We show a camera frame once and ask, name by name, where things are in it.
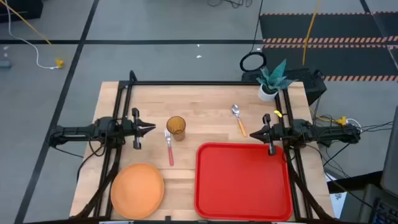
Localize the white paper sheet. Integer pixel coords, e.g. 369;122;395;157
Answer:
328;192;348;219

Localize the white cable at connector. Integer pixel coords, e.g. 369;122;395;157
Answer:
345;117;363;129

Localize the black left base cable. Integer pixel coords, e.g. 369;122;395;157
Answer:
76;146;106;184

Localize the yellow hanging cable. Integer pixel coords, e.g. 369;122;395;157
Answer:
302;0;322;67

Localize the black cable bundle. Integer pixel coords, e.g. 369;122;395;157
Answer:
207;0;253;9

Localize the black aluminium table frame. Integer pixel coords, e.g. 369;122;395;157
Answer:
74;70;336;224

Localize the black ring on floor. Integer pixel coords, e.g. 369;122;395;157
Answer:
239;51;267;73

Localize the black keyboard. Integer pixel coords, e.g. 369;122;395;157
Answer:
372;198;398;224

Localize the black base cable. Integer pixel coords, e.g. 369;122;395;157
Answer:
76;146;106;184
322;142;352;169

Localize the black hazard-striped floor mat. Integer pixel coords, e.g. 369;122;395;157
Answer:
259;11;398;82

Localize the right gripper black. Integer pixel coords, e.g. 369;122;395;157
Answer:
249;113;284;156

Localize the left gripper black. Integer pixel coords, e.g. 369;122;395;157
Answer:
121;107;156;150

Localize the grey monitor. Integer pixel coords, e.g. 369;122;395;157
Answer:
381;105;398;197

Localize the orange round plate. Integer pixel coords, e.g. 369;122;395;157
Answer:
110;162;165;220

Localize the black hanging cable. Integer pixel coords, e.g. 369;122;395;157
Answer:
250;0;264;54

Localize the white floor cable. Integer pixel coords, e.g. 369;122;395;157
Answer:
4;0;59;70

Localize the red plastic tray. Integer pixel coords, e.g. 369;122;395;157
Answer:
194;142;294;222

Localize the orange-handled metal spoon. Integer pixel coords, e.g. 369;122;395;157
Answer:
231;104;248;138

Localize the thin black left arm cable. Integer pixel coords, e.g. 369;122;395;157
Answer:
88;119;131;157

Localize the yellow cable with plug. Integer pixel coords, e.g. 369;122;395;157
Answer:
0;0;65;69

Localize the amber faceted plastic cup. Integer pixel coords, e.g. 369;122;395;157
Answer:
165;116;187;142

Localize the black right base cable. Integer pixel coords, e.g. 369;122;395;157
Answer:
322;142;352;169

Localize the green leafy plant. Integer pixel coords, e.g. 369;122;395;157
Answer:
256;58;296;94

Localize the white plant pot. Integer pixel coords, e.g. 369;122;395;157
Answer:
257;83;279;103

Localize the red-handled metal fork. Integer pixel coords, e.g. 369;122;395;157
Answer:
164;129;175;167

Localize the black floor box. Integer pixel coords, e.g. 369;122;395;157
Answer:
0;0;44;23

